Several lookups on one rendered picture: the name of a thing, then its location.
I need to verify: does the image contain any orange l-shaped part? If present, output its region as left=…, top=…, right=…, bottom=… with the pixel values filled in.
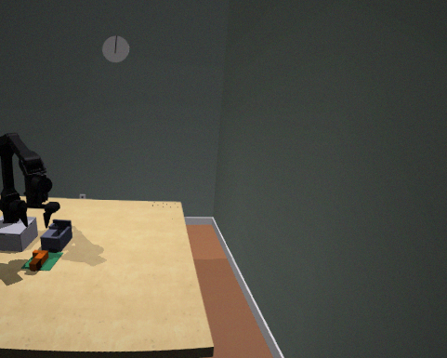
left=29, top=249, right=48, bottom=271

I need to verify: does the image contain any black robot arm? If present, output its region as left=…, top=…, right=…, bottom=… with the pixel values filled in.
left=0, top=133, right=53, bottom=224

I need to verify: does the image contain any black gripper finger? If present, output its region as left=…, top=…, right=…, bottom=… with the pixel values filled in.
left=43, top=212, right=52, bottom=229
left=14, top=207, right=28, bottom=227

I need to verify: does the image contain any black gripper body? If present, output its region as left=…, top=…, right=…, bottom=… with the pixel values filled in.
left=9, top=190, right=60, bottom=213

